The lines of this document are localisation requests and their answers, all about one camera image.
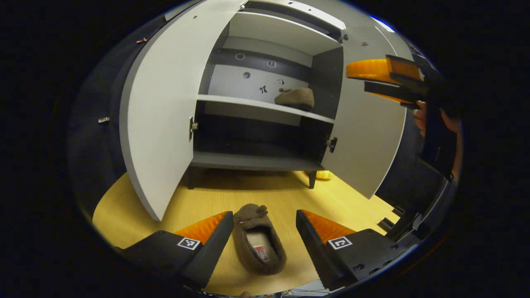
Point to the yellow object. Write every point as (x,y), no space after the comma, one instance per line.
(324,174)

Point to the white cabinet door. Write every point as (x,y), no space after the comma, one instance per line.
(165,103)
(368,145)

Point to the large ceiling light panel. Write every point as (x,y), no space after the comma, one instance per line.
(383,24)

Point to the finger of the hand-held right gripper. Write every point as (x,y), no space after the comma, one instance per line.
(393,87)
(372,69)

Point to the white cabinet drawer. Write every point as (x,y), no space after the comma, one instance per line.
(323,18)

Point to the white shoe cabinet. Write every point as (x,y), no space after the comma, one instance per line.
(265,106)

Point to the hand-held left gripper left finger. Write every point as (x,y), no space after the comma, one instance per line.
(211,252)

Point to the brown fuzzy shoe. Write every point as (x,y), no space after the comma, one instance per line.
(296,98)
(248,215)

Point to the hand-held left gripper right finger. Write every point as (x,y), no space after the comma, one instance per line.
(319,256)

